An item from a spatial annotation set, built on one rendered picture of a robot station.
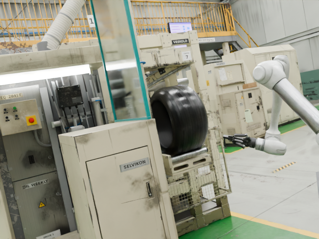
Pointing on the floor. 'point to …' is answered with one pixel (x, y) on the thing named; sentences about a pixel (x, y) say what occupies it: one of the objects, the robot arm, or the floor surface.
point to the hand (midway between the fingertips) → (228, 137)
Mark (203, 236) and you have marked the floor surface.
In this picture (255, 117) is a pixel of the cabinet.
